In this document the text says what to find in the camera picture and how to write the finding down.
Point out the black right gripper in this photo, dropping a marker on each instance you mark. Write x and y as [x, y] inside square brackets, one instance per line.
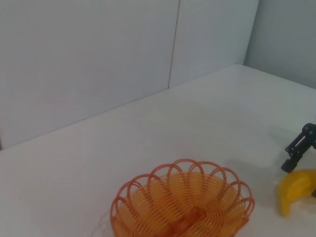
[311, 129]

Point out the yellow banana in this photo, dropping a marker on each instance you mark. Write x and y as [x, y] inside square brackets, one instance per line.
[293, 190]

